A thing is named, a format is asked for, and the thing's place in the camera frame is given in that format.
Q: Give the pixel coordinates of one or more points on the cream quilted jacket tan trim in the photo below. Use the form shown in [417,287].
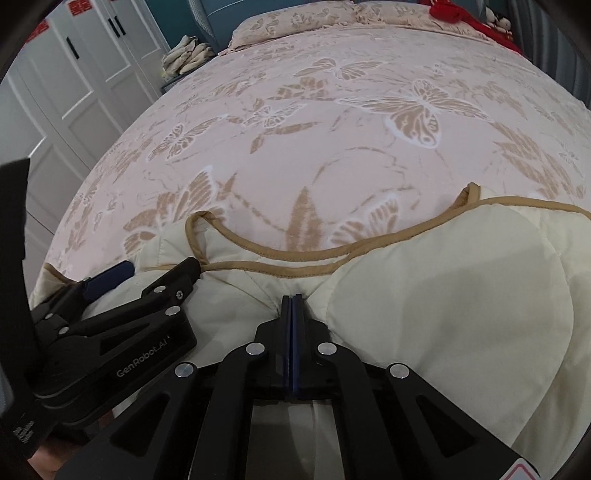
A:
[438,323]

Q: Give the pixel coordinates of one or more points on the white wardrobe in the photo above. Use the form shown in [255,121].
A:
[60,101]

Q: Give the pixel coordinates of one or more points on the pink butterfly print blanket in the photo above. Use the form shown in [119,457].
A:
[323,161]

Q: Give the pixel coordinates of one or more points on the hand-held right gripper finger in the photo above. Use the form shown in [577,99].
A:
[296,332]
[288,332]

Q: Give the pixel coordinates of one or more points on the stack of folded beige cloths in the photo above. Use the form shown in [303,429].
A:
[189,55]

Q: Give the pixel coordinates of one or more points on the red garment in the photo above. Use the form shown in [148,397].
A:
[466,18]

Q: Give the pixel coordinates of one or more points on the pink floral pillow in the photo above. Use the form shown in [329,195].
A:
[397,11]
[286,23]

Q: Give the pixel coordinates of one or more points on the grey curtain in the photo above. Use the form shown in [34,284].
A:
[558,50]

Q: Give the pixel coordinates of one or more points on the red paper door decoration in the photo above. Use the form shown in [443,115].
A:
[39,33]
[76,6]

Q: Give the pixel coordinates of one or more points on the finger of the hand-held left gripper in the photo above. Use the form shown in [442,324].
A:
[178,279]
[111,277]

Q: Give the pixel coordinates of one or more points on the blue nightstand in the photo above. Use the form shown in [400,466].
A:
[167,85]

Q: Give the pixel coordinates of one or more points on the blue bed headboard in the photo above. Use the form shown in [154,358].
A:
[217,16]

